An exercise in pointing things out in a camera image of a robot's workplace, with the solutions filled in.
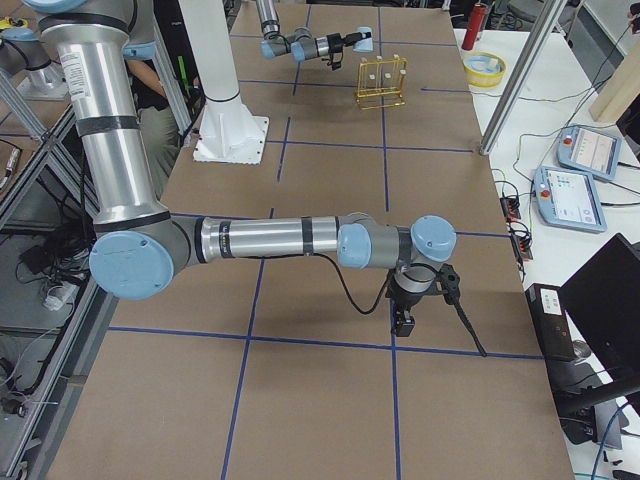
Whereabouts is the teach pendant with red button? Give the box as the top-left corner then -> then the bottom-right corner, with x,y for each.
533,166 -> 607,233

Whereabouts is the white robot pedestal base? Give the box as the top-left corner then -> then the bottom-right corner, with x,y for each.
179,0 -> 269,165

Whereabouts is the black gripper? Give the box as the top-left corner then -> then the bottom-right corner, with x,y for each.
327,31 -> 372,54
391,302 -> 415,336

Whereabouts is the yellow rimmed bowl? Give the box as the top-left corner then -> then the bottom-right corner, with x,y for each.
462,52 -> 507,88

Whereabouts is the wooden post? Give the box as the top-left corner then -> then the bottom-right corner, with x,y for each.
589,42 -> 640,123

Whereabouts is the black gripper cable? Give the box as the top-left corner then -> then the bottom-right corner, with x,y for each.
309,252 -> 396,316

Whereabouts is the red thermos bottle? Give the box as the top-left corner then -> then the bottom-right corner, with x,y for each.
461,3 -> 488,51

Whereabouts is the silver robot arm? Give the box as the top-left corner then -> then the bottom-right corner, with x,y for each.
31,1 -> 460,337
256,0 -> 374,70

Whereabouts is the black monitor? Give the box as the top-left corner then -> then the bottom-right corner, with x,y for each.
559,233 -> 639,373

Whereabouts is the aluminium frame post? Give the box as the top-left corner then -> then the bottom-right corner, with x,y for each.
479,0 -> 567,155

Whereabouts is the light blue plastic cup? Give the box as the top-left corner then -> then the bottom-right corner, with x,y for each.
353,26 -> 374,53

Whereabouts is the gold wire cup holder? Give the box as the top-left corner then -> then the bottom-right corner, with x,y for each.
355,54 -> 408,110

